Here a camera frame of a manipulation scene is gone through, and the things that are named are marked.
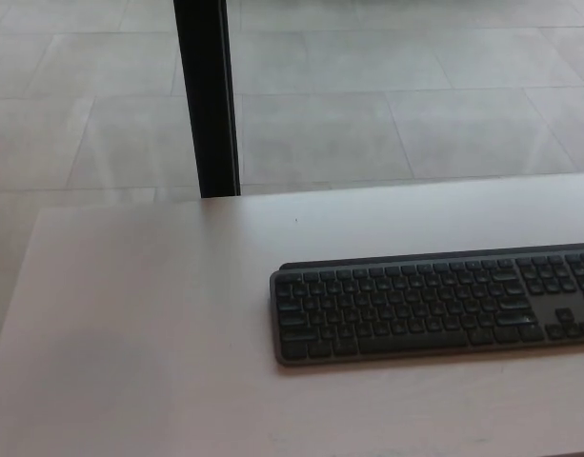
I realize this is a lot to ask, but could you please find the black wireless keyboard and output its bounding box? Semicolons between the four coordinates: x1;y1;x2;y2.
269;242;584;368

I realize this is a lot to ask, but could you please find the black vertical metal post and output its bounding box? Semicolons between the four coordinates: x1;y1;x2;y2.
172;0;242;199

